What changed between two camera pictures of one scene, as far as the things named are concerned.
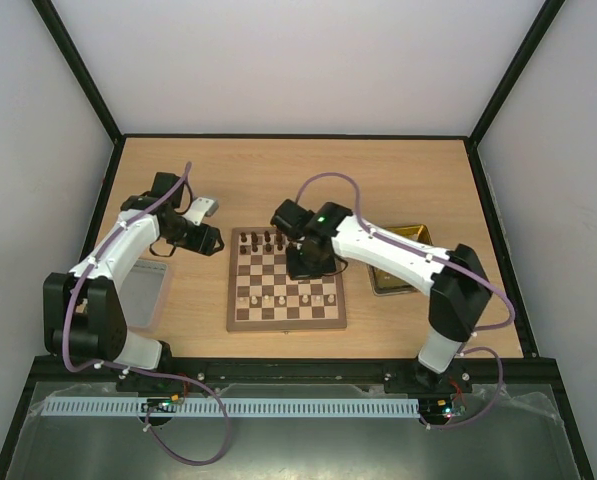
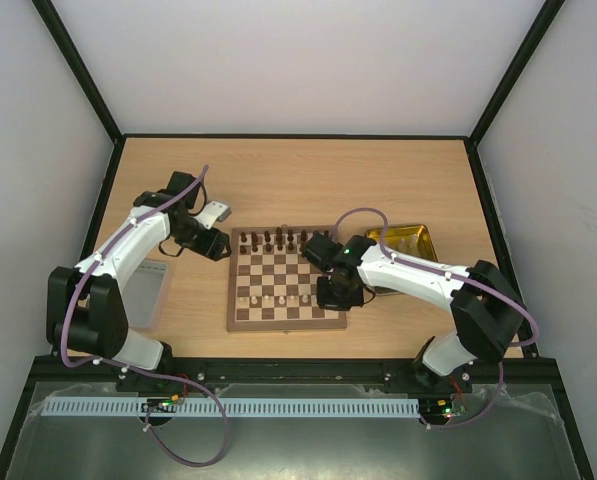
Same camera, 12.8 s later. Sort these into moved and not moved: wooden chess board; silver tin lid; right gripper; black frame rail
Moved: right gripper
Not moved: silver tin lid; wooden chess board; black frame rail
